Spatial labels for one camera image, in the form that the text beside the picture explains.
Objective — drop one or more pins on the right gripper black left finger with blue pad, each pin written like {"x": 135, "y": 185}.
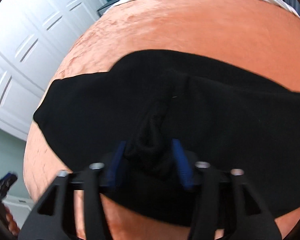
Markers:
{"x": 53, "y": 217}

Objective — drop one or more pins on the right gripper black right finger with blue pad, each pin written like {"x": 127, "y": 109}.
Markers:
{"x": 227, "y": 199}

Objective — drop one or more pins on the black pants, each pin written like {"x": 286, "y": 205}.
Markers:
{"x": 157, "y": 112}

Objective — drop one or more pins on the person's left hand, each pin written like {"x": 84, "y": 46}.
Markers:
{"x": 12, "y": 225}

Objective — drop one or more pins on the white wardrobe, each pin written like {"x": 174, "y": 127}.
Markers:
{"x": 35, "y": 36}

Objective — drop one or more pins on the left grey nightstand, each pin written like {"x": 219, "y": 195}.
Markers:
{"x": 105, "y": 7}

